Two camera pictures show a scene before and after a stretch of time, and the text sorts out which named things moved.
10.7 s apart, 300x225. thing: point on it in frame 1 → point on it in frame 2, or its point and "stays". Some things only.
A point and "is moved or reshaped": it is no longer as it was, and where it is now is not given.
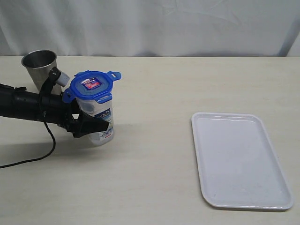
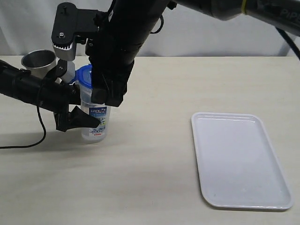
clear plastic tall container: [103, 111] is moved or reshaped
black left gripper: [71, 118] → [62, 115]
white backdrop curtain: [182, 28] stays
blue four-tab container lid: [93, 85] is moved or reshaped
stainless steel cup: [39, 63] stays
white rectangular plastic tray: [237, 166] stays
